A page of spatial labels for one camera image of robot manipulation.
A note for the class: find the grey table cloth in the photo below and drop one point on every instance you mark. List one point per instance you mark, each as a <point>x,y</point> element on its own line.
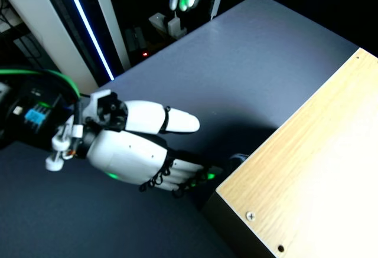
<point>221,63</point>

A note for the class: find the white pillar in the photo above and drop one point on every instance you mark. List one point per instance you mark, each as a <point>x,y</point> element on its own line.
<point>38,10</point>

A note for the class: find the black device with red light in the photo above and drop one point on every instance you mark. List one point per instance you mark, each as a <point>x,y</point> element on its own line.
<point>136,42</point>

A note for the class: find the blue LED strip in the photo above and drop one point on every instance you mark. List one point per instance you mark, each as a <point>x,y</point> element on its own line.
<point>88,30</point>

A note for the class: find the grey angled bracket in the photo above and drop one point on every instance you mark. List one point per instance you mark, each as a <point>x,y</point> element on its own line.
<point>158,22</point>

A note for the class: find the light wood cabinet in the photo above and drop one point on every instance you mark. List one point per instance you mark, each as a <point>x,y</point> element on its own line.
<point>310,166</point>

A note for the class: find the grey box on rod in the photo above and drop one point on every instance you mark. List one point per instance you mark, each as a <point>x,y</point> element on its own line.
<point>175,26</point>

